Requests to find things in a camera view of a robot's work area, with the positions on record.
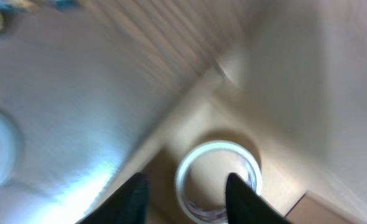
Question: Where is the brown cardboard box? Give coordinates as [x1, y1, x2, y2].
[83, 0, 367, 223]

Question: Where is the clear tape roll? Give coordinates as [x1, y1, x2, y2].
[174, 140, 262, 224]

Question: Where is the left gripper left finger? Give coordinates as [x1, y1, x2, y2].
[78, 172, 149, 224]

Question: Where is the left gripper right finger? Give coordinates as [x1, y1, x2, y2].
[225, 173, 290, 224]

